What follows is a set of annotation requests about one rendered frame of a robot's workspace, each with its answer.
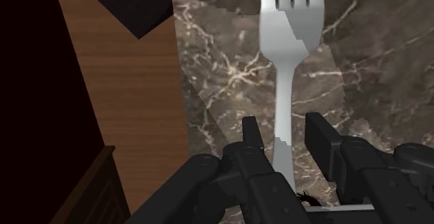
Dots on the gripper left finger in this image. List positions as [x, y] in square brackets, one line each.
[261, 189]

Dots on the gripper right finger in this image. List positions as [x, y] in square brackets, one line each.
[373, 179]

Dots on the silver metal fork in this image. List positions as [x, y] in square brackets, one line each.
[283, 98]

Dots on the dark wooden cabinet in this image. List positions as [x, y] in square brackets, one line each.
[98, 199]

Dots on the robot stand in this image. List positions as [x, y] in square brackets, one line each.
[135, 3]

